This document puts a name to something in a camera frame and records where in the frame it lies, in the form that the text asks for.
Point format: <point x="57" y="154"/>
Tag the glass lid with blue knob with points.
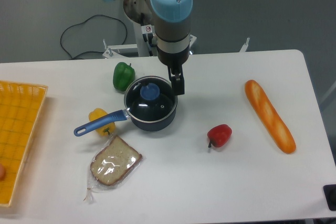
<point x="150" y="99"/>

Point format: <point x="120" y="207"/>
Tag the white table bracket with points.
<point x="245" y="45"/>

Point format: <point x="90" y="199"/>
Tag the dark blue saucepan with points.
<point x="122" y="115"/>

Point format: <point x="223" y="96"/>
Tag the black device at table edge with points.
<point x="330" y="196"/>

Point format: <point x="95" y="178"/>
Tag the yellow woven basket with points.
<point x="21" y="104"/>

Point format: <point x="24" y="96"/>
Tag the red bell pepper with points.
<point x="219" y="135"/>

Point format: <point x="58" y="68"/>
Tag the bread slice in plastic bag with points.
<point x="111" y="166"/>

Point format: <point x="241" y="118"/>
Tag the green bell pepper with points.
<point x="123" y="76"/>

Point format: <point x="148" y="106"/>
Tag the orange baguette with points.
<point x="269" y="117"/>

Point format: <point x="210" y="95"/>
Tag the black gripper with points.
<point x="174" y="62"/>

